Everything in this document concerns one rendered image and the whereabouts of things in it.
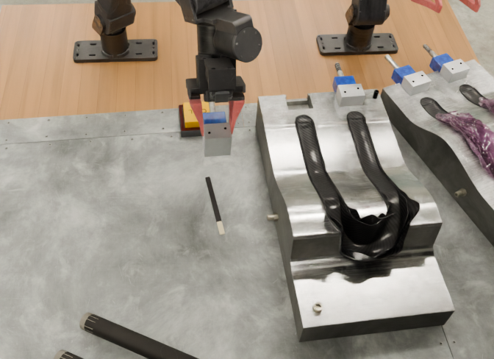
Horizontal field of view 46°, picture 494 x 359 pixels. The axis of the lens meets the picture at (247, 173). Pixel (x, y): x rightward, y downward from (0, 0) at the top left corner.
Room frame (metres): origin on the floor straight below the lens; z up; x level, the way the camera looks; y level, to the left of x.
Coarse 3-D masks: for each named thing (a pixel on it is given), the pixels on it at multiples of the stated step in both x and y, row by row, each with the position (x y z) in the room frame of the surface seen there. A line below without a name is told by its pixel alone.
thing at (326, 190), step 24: (312, 120) 0.82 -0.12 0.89; (360, 120) 0.84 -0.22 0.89; (312, 144) 0.77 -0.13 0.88; (360, 144) 0.78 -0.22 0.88; (312, 168) 0.71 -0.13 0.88; (336, 192) 0.63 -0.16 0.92; (384, 192) 0.63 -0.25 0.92; (336, 216) 0.58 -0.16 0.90; (384, 216) 0.56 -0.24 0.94; (408, 216) 0.57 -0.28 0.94; (360, 240) 0.55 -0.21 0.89; (384, 240) 0.56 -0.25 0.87
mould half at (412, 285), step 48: (288, 144) 0.76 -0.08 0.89; (336, 144) 0.77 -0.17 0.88; (384, 144) 0.78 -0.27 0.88; (288, 192) 0.62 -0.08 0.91; (288, 240) 0.53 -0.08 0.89; (336, 240) 0.53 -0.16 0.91; (432, 240) 0.56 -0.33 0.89; (288, 288) 0.49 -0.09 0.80; (336, 288) 0.46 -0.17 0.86; (384, 288) 0.47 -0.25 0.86; (432, 288) 0.48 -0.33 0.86; (336, 336) 0.40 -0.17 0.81
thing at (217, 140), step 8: (216, 112) 0.77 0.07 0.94; (224, 112) 0.77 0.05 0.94; (208, 120) 0.75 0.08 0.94; (216, 120) 0.75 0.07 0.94; (224, 120) 0.75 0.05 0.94; (208, 128) 0.72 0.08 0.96; (216, 128) 0.72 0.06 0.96; (224, 128) 0.73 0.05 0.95; (208, 136) 0.70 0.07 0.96; (216, 136) 0.70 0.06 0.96; (224, 136) 0.70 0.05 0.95; (208, 144) 0.70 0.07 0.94; (216, 144) 0.70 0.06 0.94; (224, 144) 0.70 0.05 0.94; (208, 152) 0.70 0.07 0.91; (216, 152) 0.70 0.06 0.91; (224, 152) 0.70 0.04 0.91
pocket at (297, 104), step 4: (308, 96) 0.89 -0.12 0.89; (288, 100) 0.89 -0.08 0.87; (292, 100) 0.89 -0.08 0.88; (296, 100) 0.89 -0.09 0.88; (300, 100) 0.89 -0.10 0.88; (304, 100) 0.89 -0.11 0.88; (308, 100) 0.90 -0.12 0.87; (288, 104) 0.89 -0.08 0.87; (292, 104) 0.89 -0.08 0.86; (296, 104) 0.89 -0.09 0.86; (300, 104) 0.89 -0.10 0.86; (304, 104) 0.89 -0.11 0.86; (308, 104) 0.89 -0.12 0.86; (288, 108) 0.88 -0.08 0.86; (292, 108) 0.88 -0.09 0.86; (296, 108) 0.88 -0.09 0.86; (300, 108) 0.88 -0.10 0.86; (304, 108) 0.88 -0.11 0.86; (308, 108) 0.88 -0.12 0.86
